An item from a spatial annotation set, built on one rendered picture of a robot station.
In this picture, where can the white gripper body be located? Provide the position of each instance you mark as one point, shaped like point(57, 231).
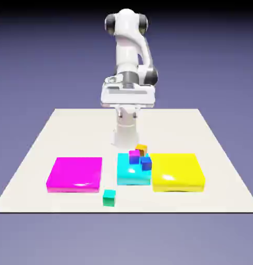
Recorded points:
point(127, 98)

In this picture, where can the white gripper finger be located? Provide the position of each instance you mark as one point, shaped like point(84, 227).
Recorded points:
point(120, 113)
point(135, 113)

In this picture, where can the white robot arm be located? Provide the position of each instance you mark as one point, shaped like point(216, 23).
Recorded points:
point(126, 51)

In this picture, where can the small orange cube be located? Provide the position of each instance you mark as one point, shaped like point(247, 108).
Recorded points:
point(142, 148)

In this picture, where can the small magenta cube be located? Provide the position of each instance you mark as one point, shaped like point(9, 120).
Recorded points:
point(134, 157)

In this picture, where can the small blue cube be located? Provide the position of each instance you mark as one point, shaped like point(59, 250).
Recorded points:
point(146, 163)

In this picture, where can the small green cube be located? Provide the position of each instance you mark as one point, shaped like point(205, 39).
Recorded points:
point(109, 198)

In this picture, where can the large cyan box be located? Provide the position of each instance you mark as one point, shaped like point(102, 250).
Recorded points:
point(130, 175)

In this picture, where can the large yellow box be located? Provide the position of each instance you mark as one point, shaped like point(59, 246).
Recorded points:
point(177, 171)

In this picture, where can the large magenta box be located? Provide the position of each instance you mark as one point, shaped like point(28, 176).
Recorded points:
point(75, 172)

